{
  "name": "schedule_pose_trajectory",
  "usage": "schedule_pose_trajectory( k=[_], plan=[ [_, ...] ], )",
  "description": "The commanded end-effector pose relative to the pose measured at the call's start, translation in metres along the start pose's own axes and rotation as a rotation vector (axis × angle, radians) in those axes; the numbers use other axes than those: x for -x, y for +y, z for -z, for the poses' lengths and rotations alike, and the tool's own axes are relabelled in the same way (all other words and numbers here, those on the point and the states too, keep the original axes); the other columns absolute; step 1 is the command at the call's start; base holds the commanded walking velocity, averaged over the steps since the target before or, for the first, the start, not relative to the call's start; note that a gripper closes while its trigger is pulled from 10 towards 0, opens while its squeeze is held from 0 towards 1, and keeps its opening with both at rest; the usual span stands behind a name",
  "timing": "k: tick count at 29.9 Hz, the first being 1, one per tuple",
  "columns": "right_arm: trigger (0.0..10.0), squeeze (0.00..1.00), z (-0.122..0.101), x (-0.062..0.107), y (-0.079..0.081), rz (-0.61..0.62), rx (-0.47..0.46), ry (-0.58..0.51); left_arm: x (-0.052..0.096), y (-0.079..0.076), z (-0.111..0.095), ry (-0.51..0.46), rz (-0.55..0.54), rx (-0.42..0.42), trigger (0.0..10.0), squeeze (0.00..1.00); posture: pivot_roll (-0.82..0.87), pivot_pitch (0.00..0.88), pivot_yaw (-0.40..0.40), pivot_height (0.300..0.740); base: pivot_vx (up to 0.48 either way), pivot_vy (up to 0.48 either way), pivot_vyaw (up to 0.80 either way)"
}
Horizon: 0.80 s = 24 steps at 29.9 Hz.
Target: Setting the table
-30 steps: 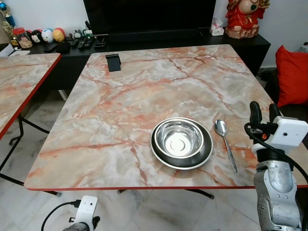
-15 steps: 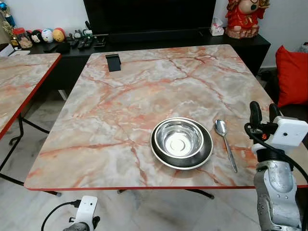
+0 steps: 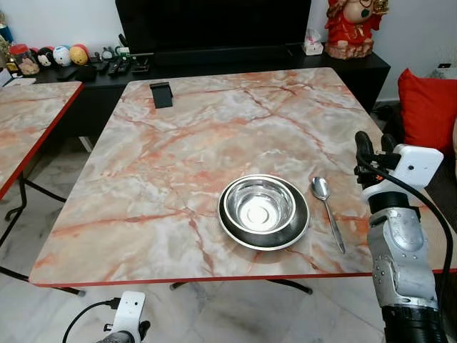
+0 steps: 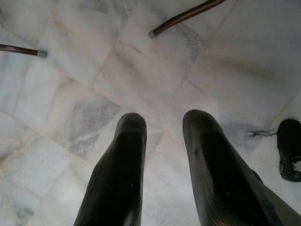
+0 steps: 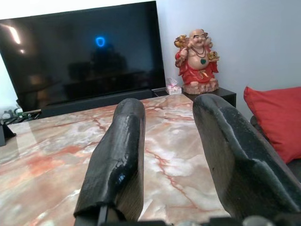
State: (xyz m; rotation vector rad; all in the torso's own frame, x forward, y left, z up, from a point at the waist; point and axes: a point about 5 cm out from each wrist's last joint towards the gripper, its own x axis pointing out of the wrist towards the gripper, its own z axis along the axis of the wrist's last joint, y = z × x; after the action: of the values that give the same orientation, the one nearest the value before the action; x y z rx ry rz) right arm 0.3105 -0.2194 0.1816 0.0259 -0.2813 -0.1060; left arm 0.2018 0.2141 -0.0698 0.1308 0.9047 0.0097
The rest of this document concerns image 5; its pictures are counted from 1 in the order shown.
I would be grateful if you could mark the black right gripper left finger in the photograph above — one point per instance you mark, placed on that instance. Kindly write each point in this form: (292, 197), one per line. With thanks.
(117, 153)

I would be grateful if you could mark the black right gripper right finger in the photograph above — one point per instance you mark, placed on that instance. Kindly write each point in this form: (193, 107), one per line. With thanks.
(235, 153)

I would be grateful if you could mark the red cushion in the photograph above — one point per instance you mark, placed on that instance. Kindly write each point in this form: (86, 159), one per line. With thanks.
(277, 117)

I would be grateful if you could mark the black television console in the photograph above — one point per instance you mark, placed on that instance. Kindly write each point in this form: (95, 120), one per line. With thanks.
(225, 96)

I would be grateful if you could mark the marble top folding table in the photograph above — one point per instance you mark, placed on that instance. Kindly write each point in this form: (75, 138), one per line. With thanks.
(47, 153)

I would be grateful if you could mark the pink white tissue pack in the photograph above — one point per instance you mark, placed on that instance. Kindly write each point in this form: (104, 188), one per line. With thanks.
(173, 89)

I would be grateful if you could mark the laughing buddha statue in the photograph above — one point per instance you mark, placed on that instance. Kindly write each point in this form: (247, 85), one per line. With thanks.
(197, 61)

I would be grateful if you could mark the black flat screen television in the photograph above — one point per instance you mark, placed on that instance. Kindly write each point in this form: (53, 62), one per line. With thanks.
(70, 58)

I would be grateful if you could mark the dark green mug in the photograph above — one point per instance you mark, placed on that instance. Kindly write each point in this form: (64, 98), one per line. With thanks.
(18, 112)

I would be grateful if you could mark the black phone stand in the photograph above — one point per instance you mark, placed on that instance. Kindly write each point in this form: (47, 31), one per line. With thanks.
(3, 136)

